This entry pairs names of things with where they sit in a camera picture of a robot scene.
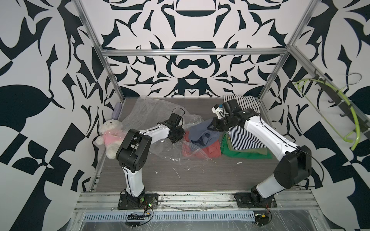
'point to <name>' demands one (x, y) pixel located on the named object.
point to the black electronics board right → (261, 219)
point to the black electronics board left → (134, 224)
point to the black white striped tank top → (244, 102)
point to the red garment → (212, 150)
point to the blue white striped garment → (242, 139)
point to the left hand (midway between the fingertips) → (183, 133)
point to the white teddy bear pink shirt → (111, 132)
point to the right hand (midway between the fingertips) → (208, 125)
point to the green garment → (225, 149)
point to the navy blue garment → (201, 136)
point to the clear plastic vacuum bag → (148, 111)
